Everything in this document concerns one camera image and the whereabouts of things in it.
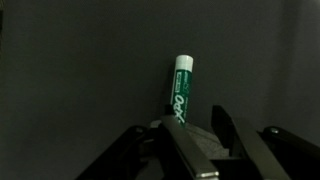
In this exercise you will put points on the dark grey chair seat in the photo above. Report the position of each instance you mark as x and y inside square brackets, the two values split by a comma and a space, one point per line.
[83, 66]

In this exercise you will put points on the green Expo dry erase marker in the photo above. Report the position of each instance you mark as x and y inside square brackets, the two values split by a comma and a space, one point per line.
[182, 86]

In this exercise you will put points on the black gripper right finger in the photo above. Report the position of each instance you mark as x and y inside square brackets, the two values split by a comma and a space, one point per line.
[250, 146]

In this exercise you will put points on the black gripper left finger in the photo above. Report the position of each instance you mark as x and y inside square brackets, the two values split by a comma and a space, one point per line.
[186, 146]

